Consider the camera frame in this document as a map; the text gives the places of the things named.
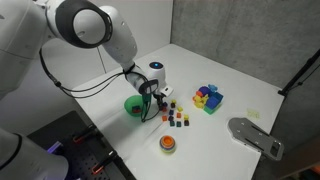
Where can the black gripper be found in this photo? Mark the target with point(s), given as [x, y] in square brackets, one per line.
[159, 95]

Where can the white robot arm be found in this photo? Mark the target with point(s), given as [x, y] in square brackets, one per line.
[20, 33]

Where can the small yellow block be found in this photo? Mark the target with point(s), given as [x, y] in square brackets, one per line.
[186, 117]
[180, 108]
[173, 101]

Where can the small orange block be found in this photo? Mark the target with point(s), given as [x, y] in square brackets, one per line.
[178, 115]
[164, 118]

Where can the small teal block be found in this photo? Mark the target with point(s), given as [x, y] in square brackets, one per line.
[172, 123]
[178, 124]

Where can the green bowl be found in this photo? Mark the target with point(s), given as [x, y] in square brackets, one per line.
[130, 103]

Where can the colourful toy block cluster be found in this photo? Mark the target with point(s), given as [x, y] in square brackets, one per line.
[200, 101]

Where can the large purple toy block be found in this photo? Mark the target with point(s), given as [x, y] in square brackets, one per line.
[204, 90]

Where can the large green toy block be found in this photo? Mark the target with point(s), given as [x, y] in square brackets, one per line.
[210, 111]

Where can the large orange toy piece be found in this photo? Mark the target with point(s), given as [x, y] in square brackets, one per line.
[199, 93]

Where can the rainbow stacking cups toy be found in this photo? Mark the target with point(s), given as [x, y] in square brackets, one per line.
[167, 144]

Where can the large blue toy cube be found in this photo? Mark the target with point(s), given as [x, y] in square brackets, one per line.
[218, 97]
[212, 102]

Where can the light blue toy piece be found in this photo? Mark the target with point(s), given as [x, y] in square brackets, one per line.
[212, 88]

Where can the orange black clamp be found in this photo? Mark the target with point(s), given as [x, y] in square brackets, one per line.
[85, 133]
[105, 162]

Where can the grey metal plate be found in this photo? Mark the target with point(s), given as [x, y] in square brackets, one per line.
[243, 131]

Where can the pale yellow sticker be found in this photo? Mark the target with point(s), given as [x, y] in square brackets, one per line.
[253, 113]

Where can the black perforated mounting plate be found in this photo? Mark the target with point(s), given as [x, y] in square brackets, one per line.
[83, 160]

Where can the purple glowing light bar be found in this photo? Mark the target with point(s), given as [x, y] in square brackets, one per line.
[55, 147]

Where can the black tripod stand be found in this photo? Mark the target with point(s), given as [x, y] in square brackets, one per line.
[300, 74]

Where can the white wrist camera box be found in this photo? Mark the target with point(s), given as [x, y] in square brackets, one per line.
[166, 90]

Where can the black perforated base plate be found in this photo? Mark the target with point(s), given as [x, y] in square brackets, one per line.
[50, 130]

